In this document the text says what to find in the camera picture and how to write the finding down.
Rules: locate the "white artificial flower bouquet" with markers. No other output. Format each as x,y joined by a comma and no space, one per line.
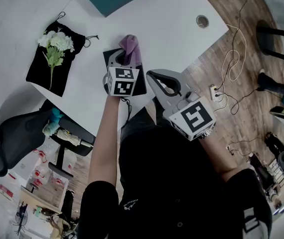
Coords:
57,42

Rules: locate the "teal plush toy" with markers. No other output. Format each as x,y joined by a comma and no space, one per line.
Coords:
53,121

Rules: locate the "beige folded umbrella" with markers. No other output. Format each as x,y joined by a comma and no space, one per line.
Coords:
72,138

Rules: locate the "white power strip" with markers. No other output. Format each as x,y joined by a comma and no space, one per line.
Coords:
215,92

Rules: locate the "light wooden side table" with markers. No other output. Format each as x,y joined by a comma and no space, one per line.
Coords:
40,200

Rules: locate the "person's dark trousers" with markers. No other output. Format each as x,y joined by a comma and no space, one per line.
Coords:
139,123

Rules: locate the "clear plastic bag red print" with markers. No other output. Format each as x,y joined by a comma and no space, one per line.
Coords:
47,170

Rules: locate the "white cardboard box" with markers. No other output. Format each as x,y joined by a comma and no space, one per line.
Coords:
22,165

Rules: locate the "person's left forearm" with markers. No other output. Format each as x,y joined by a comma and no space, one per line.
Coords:
104,138

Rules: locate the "round desk grommet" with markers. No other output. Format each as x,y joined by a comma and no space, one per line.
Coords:
202,21

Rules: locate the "silver wristwatch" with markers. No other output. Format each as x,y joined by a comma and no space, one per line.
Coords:
206,133

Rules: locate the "black office chair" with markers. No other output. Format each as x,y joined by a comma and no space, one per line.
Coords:
17,133

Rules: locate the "person's right forearm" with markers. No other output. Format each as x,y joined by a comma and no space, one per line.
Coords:
216,155

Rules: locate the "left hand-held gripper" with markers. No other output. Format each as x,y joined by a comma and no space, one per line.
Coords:
122,82

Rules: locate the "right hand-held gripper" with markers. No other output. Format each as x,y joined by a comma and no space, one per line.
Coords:
194,116

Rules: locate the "black notebook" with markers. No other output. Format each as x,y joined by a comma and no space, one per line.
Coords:
141,81

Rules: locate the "purple cloth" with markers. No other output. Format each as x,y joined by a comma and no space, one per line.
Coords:
132,46

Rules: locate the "person's black shirt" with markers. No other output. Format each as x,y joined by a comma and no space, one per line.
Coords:
169,183

